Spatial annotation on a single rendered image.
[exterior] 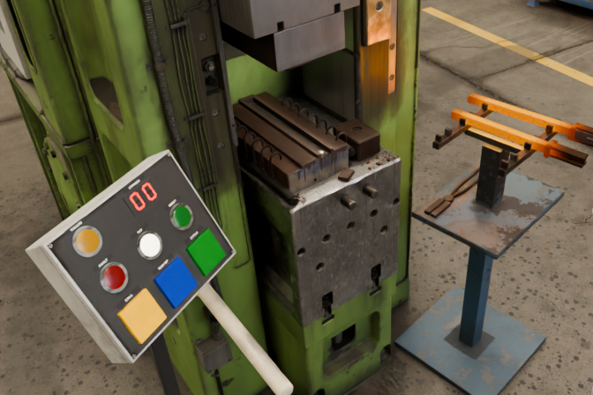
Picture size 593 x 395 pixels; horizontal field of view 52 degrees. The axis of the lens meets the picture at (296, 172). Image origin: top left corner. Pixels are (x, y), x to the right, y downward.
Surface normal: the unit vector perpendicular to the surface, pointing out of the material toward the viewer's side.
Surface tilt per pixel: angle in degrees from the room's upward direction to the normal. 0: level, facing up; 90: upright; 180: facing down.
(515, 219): 0
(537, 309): 0
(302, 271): 90
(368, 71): 90
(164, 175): 60
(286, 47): 90
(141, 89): 90
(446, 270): 0
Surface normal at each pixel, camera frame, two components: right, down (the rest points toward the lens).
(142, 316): 0.71, -0.21
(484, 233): -0.07, -0.82
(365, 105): 0.57, 0.43
